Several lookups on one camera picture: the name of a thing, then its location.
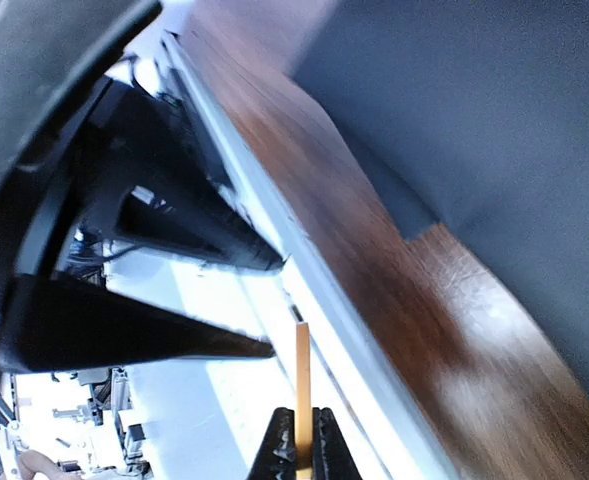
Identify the orange big blind button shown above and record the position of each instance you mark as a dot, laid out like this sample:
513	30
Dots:
303	413

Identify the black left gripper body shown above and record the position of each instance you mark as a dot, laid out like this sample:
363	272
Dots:
74	142

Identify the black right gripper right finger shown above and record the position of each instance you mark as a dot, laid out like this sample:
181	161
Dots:
331	458

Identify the black poker play mat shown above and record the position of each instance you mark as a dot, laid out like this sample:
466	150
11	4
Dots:
482	109

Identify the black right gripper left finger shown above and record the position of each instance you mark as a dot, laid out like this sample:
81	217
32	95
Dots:
276	456

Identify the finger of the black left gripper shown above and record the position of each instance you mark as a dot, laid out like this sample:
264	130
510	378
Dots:
51	325
213	232

